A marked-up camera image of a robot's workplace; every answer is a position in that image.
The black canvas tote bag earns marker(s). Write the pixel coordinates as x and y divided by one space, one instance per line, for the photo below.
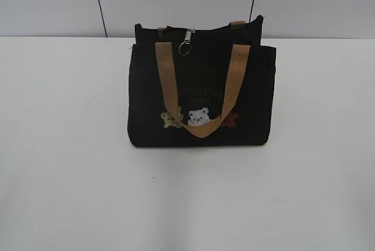
219 94

